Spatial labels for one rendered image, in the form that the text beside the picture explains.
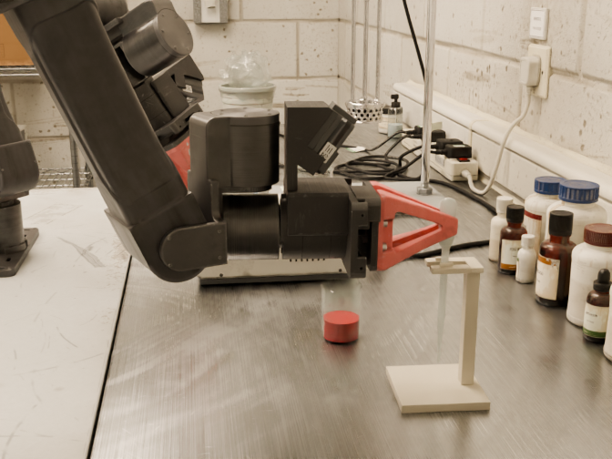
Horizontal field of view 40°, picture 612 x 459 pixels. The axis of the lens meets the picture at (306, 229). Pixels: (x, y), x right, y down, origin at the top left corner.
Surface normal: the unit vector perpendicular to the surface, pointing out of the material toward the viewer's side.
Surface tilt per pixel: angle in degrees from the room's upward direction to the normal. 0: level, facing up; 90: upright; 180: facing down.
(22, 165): 73
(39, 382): 0
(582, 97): 90
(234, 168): 89
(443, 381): 0
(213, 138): 90
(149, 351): 0
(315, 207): 89
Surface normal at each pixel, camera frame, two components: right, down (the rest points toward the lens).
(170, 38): 0.79, -0.32
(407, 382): 0.00, -0.96
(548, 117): -0.99, 0.04
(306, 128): 0.08, 0.26
